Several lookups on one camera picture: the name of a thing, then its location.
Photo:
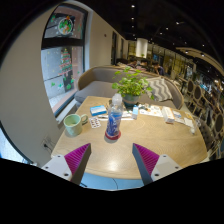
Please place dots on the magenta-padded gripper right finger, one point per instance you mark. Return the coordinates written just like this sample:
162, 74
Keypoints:
148, 160

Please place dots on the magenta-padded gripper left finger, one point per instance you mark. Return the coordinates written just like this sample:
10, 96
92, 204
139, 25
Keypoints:
75, 160

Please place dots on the clear blue-labelled drink bottle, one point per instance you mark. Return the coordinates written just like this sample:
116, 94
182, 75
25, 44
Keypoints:
114, 118

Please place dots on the pale green ceramic mug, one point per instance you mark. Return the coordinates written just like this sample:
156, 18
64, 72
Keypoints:
72, 125

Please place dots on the flat round red coaster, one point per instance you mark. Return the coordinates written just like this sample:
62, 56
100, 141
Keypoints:
112, 137

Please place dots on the red pill blister pack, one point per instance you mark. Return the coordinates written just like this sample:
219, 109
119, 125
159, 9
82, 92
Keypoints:
95, 122

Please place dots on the thick white book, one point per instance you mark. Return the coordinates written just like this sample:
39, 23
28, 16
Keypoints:
168, 115

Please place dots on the printed paper brochure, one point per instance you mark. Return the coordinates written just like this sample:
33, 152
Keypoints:
151, 110

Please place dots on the small blue white carton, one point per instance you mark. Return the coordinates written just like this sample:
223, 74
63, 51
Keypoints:
135, 112

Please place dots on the flat blue medicine box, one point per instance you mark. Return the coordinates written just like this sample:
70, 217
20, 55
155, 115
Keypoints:
98, 110

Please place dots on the white paper napkin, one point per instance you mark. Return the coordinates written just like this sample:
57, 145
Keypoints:
188, 122

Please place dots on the clear drinking glass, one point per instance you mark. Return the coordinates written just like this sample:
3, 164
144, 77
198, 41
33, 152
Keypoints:
193, 128

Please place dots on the grey curved sofa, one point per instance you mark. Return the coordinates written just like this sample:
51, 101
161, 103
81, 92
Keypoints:
96, 88

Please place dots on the green potted plant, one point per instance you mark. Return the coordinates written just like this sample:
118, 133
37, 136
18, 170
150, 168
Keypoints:
131, 85

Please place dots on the group of wooden dining chairs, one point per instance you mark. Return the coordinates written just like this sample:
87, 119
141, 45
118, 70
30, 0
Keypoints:
196, 95

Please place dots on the person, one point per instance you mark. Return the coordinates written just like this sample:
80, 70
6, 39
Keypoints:
158, 68
144, 64
133, 64

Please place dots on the christmas tree window decal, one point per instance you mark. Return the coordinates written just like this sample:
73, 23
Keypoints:
65, 63

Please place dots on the round wreath window decal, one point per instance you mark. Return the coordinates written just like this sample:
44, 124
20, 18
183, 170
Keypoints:
65, 26

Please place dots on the group of ceiling spot lights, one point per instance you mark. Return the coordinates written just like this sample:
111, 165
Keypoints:
132, 6

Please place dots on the white wall power outlet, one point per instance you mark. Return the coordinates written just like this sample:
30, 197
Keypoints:
48, 143

